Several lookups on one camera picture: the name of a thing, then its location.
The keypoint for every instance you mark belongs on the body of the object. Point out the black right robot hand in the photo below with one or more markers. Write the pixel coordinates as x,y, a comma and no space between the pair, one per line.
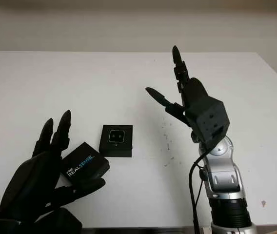
189,95

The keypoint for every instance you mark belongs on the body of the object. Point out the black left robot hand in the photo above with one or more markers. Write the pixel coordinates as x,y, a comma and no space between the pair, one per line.
28,180

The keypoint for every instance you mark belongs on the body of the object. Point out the black RealSense box lid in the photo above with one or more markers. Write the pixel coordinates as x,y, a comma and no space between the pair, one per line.
85,168

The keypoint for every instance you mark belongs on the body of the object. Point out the small silver depth camera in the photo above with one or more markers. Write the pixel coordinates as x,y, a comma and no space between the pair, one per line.
116,137

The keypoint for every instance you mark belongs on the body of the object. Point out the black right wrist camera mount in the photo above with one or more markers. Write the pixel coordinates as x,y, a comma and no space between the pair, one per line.
209,122

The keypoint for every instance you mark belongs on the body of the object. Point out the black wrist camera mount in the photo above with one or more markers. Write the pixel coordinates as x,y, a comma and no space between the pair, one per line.
209,122
45,220

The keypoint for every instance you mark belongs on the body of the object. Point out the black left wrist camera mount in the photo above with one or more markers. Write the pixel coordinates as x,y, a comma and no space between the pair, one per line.
45,220

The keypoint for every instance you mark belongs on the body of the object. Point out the black camera box base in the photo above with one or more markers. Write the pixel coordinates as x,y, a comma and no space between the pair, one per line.
115,151

